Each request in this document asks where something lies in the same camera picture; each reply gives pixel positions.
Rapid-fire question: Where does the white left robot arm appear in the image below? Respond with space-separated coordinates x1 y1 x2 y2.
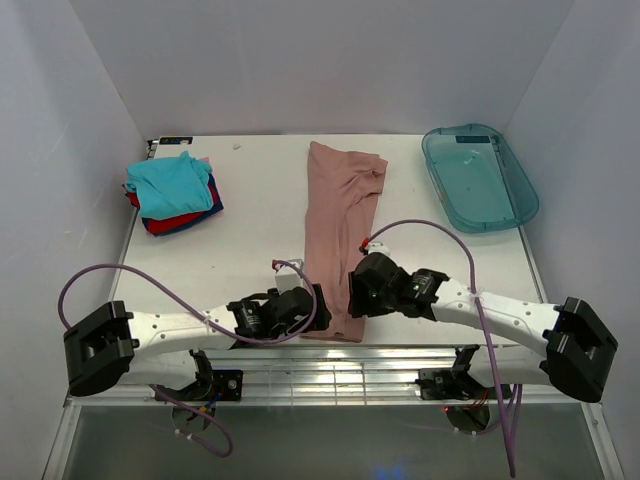
63 260 331 402

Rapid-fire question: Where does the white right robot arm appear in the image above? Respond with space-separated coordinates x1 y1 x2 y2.
349 252 618 403

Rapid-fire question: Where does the black blue corner label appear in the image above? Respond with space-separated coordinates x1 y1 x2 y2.
159 136 193 145

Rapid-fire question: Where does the red folded t shirt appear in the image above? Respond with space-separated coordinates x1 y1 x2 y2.
122 182 221 237

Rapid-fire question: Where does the turquoise folded t shirt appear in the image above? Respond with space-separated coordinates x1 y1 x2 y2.
124 151 214 220

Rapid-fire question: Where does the dusty pink t shirt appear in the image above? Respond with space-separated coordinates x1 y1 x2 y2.
304 141 388 343

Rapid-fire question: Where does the navy blue folded t shirt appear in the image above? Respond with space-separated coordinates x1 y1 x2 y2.
140 172 227 234

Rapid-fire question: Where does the teal transparent plastic bin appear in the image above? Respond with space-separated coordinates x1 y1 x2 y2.
421 123 539 234

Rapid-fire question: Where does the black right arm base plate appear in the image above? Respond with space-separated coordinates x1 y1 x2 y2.
415 365 497 401

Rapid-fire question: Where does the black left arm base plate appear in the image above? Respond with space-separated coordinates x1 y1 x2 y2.
202 370 244 402

